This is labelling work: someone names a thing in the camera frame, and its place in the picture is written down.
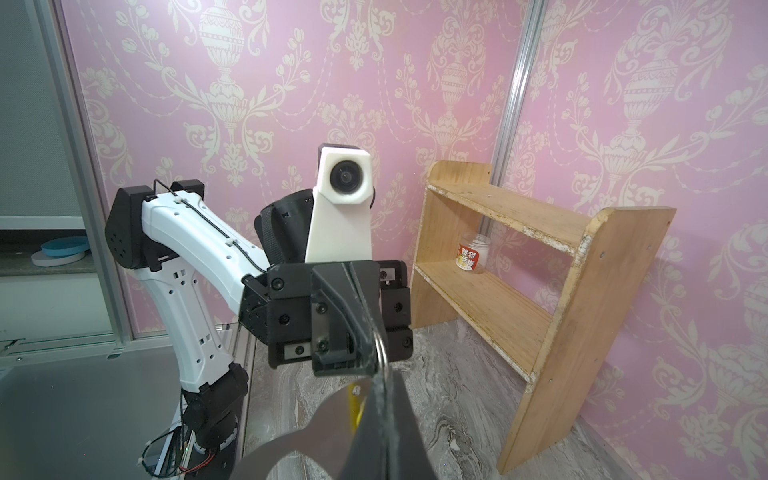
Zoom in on small white jar red label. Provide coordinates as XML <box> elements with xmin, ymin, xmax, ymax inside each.
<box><xmin>455</xmin><ymin>232</ymin><xmax>491</xmax><ymax>273</ymax></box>

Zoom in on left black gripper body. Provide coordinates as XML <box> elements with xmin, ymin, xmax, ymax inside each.
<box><xmin>239</xmin><ymin>260</ymin><xmax>413</xmax><ymax>368</ymax></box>

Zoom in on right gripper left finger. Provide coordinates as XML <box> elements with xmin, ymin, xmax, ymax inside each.
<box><xmin>341</xmin><ymin>368</ymin><xmax>396</xmax><ymax>479</ymax></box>

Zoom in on wooden two-tier shelf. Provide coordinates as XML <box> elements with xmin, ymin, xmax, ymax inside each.
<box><xmin>411</xmin><ymin>160</ymin><xmax>675</xmax><ymax>473</ymax></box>

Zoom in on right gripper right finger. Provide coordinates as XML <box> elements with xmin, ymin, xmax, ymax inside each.
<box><xmin>386</xmin><ymin>370</ymin><xmax>437</xmax><ymax>480</ymax></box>

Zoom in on yellow key tag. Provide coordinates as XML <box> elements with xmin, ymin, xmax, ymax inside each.
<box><xmin>347</xmin><ymin>384</ymin><xmax>367</xmax><ymax>434</ymax></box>

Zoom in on blue white discs on counter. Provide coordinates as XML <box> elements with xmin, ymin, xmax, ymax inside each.
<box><xmin>31</xmin><ymin>236</ymin><xmax>90</xmax><ymax>268</ymax></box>

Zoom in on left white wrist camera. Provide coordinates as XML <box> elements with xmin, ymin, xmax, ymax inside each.
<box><xmin>305</xmin><ymin>143</ymin><xmax>375</xmax><ymax>263</ymax></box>

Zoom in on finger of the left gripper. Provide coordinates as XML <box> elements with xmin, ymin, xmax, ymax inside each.
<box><xmin>344</xmin><ymin>261</ymin><xmax>388</xmax><ymax>372</ymax></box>
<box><xmin>310</xmin><ymin>262</ymin><xmax>374</xmax><ymax>377</ymax></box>

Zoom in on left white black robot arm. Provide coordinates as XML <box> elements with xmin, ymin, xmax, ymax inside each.
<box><xmin>105</xmin><ymin>175</ymin><xmax>413</xmax><ymax>454</ymax></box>

